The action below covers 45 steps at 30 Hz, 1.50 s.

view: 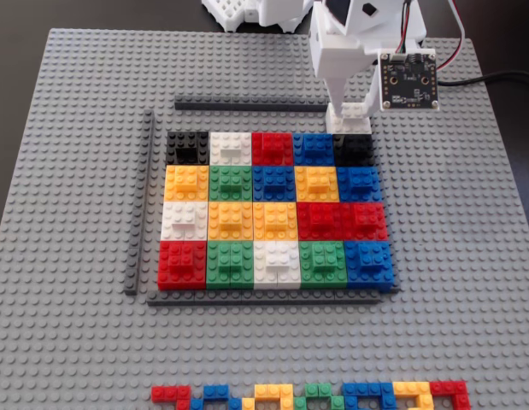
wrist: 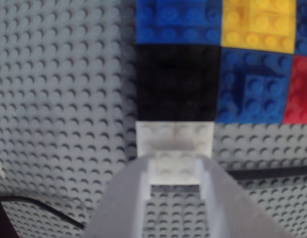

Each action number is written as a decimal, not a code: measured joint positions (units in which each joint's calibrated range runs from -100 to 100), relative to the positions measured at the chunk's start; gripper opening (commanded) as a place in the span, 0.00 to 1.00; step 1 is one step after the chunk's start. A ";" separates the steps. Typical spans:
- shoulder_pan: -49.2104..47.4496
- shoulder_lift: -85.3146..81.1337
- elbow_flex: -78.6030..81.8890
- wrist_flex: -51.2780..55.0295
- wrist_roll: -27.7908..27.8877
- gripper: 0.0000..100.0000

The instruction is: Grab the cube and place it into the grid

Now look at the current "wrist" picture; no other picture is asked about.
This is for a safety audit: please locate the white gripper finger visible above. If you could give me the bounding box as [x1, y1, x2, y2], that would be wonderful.
[197, 156, 294, 238]
[83, 153, 154, 238]

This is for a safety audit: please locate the white brick cube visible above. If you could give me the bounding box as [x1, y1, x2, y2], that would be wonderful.
[135, 120, 215, 186]

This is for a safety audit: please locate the blue brick cube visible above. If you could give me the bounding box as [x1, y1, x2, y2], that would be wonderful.
[294, 0, 307, 57]
[214, 46, 295, 125]
[135, 0, 224, 47]

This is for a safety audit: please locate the black brick cube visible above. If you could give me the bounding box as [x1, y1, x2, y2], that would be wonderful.
[134, 44, 221, 123]

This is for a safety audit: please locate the red brick cube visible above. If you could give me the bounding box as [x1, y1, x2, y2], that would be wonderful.
[283, 55, 307, 125]

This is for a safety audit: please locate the yellow brick cube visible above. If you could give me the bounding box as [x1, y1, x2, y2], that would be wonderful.
[220, 0, 297, 55]

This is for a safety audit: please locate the grey studded baseplate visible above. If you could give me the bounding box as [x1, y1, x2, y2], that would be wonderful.
[0, 0, 307, 238]

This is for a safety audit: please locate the black cable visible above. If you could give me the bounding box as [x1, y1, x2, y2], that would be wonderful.
[0, 195, 85, 231]

